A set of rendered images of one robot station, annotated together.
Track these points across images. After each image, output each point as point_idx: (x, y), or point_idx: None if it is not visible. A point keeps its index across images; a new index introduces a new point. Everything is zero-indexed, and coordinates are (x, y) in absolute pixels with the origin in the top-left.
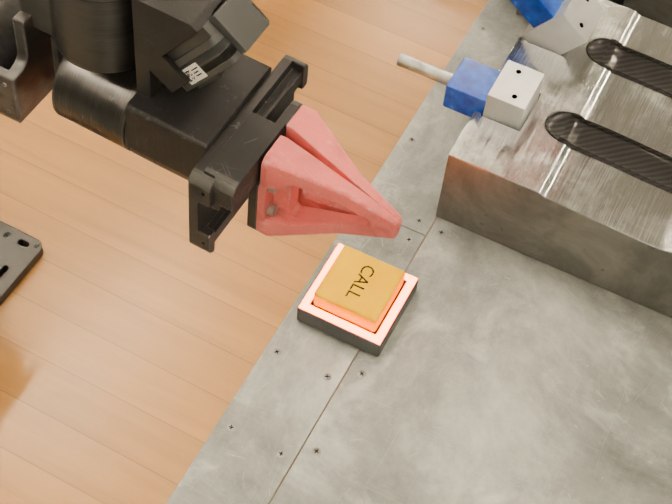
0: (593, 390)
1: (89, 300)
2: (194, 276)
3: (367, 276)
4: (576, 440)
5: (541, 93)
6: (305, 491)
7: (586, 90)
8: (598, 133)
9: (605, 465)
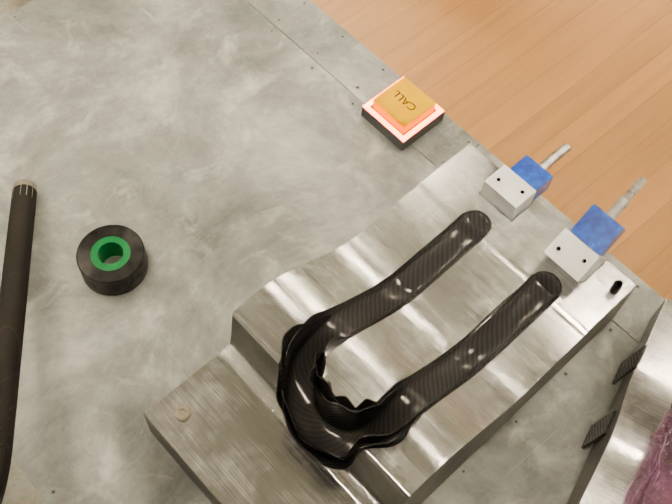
0: (293, 217)
1: (449, 0)
2: (450, 49)
3: (407, 105)
4: (263, 192)
5: (511, 222)
6: (290, 56)
7: (507, 253)
8: (465, 247)
9: (241, 200)
